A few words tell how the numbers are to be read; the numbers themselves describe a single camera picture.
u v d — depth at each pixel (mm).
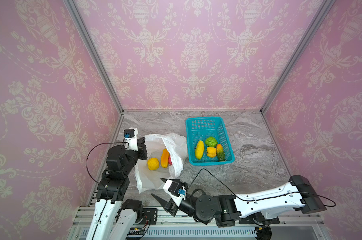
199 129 1095
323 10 694
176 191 407
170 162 603
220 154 919
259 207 426
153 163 871
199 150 942
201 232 777
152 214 744
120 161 473
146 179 731
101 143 519
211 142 947
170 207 456
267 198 424
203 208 394
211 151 920
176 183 426
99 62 905
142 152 594
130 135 547
